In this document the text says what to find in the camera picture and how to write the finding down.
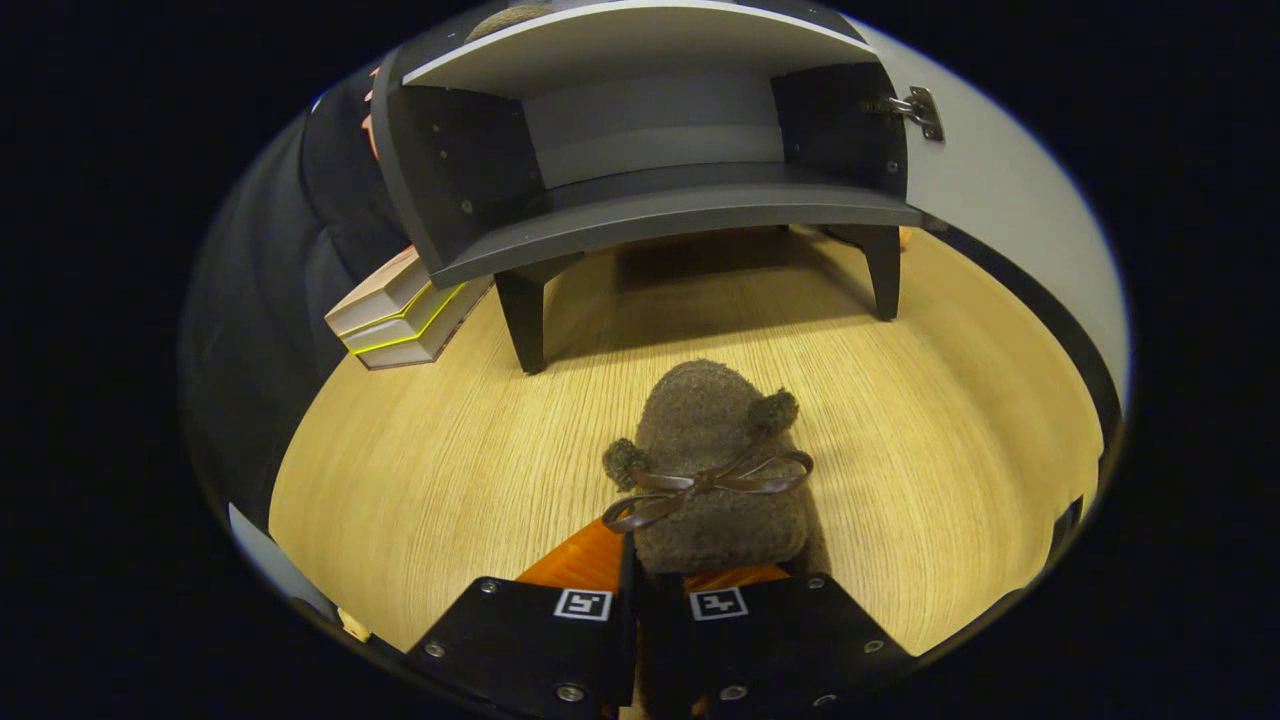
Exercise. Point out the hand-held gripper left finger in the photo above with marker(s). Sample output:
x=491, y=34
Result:
x=520, y=640

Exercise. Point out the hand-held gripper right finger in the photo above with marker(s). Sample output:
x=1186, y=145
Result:
x=790, y=640

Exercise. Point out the dark grey shoe cabinet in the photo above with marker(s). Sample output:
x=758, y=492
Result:
x=650, y=215

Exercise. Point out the metal door hinge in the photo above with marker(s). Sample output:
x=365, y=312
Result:
x=922, y=110

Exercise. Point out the yellow edged book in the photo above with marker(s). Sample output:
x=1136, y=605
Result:
x=400, y=335

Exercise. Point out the black backdrop cloth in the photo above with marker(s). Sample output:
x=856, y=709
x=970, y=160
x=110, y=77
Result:
x=260, y=300

